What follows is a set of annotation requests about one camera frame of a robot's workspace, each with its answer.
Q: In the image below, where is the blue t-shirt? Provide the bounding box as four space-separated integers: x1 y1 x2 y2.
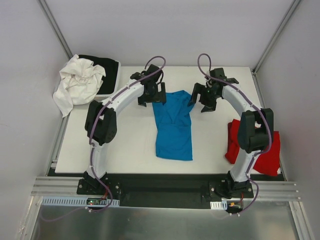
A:
152 90 194 161

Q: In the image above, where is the black robot base mount plate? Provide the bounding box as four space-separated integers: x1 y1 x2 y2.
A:
76 173 254 209

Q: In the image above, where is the white slotted cable duct left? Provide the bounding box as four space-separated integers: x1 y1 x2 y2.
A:
41 196 120 208

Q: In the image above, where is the aluminium table edge rail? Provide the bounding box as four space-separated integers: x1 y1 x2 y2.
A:
31 176 302 202

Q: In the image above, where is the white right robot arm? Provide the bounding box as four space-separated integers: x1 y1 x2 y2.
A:
188 68 274 199

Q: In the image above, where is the aluminium frame post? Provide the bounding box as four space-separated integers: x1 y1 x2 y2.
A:
252 0 303 76
37 0 73 59

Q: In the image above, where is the white slotted cable duct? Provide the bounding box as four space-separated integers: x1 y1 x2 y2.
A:
210 200 228 211
41 196 120 208

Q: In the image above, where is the aluminium frame post right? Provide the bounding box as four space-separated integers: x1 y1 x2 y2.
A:
252 0 303 76

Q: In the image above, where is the white slotted cable duct right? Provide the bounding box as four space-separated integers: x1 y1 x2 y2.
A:
210 200 228 211

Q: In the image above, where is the black t-shirt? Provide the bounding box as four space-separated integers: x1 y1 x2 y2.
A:
79 54 121 96

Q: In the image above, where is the white laundry basket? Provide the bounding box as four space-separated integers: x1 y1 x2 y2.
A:
53 54 121 105

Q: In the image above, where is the white t-shirt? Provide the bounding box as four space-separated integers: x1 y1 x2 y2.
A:
53 54 106 117

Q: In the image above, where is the red t-shirt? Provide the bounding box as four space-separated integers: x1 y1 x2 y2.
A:
224 118 281 177

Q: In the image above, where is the aluminium frame post left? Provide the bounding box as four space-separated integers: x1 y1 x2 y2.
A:
37 0 73 59

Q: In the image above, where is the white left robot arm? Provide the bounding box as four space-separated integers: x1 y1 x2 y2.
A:
84 64 167 195

